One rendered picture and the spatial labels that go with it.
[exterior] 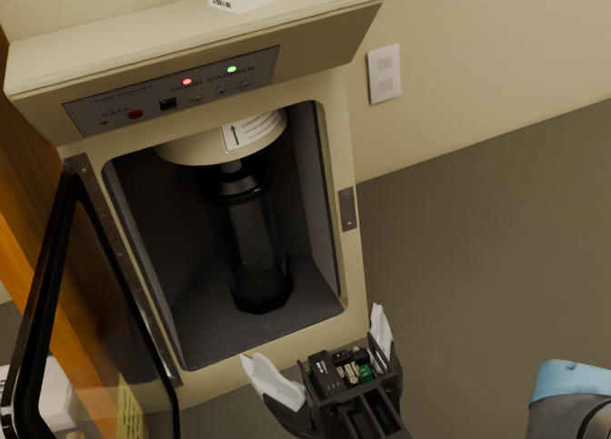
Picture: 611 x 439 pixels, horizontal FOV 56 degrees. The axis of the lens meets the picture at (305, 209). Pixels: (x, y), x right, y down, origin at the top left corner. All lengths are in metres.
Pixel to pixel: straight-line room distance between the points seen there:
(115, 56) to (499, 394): 0.67
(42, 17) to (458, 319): 0.72
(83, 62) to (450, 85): 0.96
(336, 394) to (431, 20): 0.90
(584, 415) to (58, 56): 0.48
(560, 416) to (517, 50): 1.03
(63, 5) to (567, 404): 0.53
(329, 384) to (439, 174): 0.85
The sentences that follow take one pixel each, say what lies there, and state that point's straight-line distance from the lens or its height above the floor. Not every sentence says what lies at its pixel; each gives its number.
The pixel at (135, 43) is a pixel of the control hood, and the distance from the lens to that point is 0.51.
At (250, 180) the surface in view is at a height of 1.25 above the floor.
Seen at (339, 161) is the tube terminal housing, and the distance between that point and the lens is 0.72.
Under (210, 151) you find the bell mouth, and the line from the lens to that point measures 0.69.
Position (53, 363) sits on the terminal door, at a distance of 0.47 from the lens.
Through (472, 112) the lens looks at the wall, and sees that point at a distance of 1.40.
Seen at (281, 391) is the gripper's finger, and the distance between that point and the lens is 0.57.
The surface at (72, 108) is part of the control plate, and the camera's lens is 0.53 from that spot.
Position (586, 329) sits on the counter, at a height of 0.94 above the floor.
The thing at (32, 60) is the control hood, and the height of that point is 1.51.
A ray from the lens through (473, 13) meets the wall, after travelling 1.30.
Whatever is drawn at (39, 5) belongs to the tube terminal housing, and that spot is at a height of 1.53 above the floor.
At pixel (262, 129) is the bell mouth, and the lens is 0.70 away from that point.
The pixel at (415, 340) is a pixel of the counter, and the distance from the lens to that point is 0.94.
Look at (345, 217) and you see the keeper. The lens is 0.77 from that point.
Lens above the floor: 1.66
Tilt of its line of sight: 36 degrees down
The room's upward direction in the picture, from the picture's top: 9 degrees counter-clockwise
